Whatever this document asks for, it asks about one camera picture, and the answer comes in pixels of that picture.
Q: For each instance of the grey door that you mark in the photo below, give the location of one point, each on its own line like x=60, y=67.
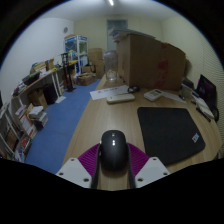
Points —
x=116, y=28

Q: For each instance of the round wall clock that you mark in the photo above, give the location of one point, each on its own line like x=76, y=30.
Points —
x=65, y=30

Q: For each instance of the large brown cardboard box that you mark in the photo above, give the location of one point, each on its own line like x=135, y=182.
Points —
x=146, y=63

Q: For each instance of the black floor stand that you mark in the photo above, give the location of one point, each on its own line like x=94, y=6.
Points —
x=68, y=73

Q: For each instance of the blue white display cabinet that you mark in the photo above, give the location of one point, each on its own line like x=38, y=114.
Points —
x=76, y=50

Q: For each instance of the open cardboard box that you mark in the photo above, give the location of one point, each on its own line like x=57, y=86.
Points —
x=86, y=79

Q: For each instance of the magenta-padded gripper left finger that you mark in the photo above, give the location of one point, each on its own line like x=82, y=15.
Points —
x=74, y=171

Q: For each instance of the white calculator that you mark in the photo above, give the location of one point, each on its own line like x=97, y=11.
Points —
x=153, y=95

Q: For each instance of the stack of books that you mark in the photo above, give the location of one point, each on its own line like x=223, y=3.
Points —
x=38, y=116

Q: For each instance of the black chair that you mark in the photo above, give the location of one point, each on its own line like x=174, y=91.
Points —
x=215, y=114

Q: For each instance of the black pen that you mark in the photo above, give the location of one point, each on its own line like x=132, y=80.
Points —
x=203, y=114

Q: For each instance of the white paper sheet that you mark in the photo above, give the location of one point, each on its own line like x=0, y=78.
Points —
x=103, y=92

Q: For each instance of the wooden side desk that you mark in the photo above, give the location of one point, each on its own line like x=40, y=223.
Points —
x=36, y=81

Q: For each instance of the ceiling light tube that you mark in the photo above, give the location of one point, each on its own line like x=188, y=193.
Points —
x=110, y=2

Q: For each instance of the white shelf unit with books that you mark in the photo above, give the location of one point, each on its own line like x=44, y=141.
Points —
x=16, y=133

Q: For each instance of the black laptop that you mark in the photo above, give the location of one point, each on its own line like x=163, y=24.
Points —
x=206, y=90

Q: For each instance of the white notebook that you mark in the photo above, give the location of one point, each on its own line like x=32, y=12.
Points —
x=204, y=107

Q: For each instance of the stacked cardboard boxes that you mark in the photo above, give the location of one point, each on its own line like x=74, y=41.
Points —
x=96, y=61

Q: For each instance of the small black round object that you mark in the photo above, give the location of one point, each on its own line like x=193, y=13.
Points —
x=133, y=89

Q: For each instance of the black mouse pad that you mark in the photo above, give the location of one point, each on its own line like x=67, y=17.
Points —
x=168, y=133

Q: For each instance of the white paper strip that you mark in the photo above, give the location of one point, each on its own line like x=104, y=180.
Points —
x=173, y=96

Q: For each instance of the black computer mouse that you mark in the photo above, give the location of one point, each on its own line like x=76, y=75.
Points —
x=114, y=151

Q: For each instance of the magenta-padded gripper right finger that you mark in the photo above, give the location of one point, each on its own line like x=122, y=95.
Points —
x=151, y=170

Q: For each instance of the clear glass jar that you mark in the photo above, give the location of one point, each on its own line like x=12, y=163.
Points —
x=110, y=66

